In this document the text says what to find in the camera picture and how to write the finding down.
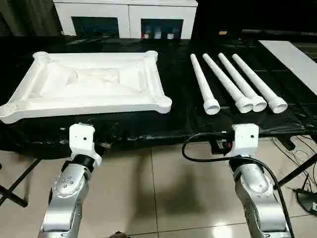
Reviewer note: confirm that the white plastic table top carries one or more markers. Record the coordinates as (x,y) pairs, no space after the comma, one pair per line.
(81,104)

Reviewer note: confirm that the white plastic table leg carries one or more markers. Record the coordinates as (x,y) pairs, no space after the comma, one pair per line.
(237,77)
(201,81)
(223,77)
(255,77)

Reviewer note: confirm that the black folding stand leg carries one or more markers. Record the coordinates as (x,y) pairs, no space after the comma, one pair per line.
(22,178)
(297,171)

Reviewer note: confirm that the black work mat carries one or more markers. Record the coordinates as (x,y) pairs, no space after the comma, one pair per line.
(178,74)

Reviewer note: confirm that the black router with antennas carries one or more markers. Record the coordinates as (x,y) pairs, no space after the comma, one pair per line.
(307,200)

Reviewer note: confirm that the flat white board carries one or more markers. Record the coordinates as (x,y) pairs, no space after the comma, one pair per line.
(292,62)

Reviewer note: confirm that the small tan box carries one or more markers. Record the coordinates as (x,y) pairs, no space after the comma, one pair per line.
(224,32)

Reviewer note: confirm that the small white bottle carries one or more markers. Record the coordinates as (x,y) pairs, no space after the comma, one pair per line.
(157,35)
(170,36)
(146,35)

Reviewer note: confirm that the white cabinet with openings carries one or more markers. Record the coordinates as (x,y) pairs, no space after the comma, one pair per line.
(128,12)

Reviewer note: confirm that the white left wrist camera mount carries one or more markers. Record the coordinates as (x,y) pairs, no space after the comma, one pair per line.
(81,138)

